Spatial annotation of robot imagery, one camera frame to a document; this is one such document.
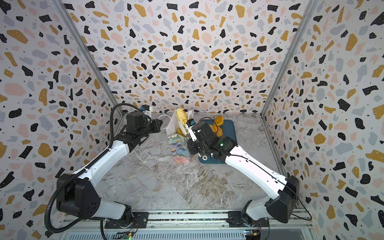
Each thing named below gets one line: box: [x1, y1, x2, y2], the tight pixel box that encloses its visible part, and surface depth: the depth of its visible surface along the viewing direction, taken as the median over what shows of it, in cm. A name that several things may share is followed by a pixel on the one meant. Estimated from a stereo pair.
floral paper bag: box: [165, 109, 191, 163], surface depth 85 cm
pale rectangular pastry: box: [176, 108, 188, 126], surface depth 78 cm
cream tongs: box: [178, 120, 189, 136], surface depth 75 cm
